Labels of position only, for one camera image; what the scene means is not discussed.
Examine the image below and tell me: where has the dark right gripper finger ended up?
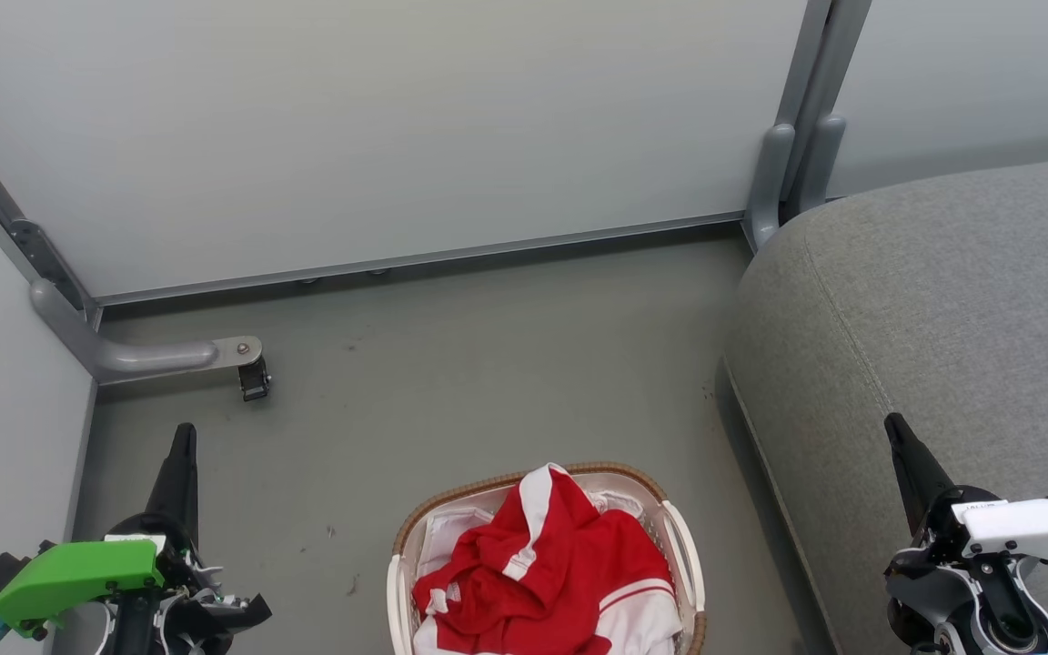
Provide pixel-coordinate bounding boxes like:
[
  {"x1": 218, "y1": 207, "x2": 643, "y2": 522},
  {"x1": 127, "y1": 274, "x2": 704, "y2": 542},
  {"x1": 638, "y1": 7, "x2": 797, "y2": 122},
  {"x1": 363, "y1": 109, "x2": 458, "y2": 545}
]
[{"x1": 884, "y1": 413, "x2": 952, "y2": 538}]

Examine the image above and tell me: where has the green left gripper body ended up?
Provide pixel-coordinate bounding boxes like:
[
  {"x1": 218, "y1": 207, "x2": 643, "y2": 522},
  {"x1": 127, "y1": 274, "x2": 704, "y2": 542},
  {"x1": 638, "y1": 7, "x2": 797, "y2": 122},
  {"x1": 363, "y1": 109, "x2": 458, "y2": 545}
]
[{"x1": 0, "y1": 512, "x2": 216, "y2": 638}]

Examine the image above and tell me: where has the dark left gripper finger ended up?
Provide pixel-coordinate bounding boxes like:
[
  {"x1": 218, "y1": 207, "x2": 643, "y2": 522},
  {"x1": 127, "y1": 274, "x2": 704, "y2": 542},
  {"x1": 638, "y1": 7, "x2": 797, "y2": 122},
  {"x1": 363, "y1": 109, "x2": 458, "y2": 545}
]
[{"x1": 144, "y1": 423, "x2": 200, "y2": 547}]

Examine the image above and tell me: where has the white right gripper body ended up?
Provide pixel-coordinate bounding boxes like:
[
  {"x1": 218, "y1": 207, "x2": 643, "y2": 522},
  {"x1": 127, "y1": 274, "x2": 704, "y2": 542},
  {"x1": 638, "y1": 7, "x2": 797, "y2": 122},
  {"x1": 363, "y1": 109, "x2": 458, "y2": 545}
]
[{"x1": 888, "y1": 487, "x2": 1048, "y2": 574}]

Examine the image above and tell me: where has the red jersey with white stripes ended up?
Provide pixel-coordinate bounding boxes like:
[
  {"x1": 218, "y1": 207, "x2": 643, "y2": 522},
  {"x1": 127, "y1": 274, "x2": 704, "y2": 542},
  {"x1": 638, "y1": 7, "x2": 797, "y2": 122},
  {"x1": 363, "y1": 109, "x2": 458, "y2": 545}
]
[{"x1": 451, "y1": 464, "x2": 684, "y2": 655}]

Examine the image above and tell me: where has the grey fabric sofa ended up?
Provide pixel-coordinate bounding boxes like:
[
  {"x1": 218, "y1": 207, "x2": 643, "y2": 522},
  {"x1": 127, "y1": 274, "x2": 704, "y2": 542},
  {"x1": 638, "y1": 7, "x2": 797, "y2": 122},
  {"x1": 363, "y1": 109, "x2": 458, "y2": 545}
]
[{"x1": 720, "y1": 153, "x2": 1048, "y2": 655}]

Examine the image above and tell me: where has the black caster wheel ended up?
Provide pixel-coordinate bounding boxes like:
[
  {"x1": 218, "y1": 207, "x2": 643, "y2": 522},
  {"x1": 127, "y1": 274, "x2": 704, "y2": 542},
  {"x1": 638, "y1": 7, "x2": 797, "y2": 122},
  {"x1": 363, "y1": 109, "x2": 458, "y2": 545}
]
[{"x1": 238, "y1": 357, "x2": 272, "y2": 402}]

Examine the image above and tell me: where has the grey partition foot bar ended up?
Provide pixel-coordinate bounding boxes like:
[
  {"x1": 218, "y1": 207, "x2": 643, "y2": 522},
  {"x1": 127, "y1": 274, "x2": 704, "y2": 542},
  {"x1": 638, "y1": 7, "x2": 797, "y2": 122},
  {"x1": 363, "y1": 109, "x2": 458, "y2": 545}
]
[{"x1": 30, "y1": 277, "x2": 263, "y2": 383}]

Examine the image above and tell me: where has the white laundry basket brown rim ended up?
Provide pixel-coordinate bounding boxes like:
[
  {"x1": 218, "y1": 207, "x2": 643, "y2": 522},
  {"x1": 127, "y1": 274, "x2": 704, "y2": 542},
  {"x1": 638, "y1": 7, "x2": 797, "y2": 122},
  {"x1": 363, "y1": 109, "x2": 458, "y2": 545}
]
[{"x1": 387, "y1": 461, "x2": 707, "y2": 655}]

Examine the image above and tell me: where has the white basket liner cloth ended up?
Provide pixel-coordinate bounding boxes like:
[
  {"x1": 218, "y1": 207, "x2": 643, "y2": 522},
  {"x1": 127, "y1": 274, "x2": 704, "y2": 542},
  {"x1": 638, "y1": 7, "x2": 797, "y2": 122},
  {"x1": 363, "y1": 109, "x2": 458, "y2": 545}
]
[{"x1": 413, "y1": 487, "x2": 681, "y2": 655}]

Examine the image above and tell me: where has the grey partition bottom rail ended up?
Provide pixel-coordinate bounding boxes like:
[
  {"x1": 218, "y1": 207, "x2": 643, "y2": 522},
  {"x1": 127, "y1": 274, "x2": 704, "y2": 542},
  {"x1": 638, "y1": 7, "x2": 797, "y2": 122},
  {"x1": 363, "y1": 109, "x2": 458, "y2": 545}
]
[{"x1": 96, "y1": 211, "x2": 748, "y2": 307}]

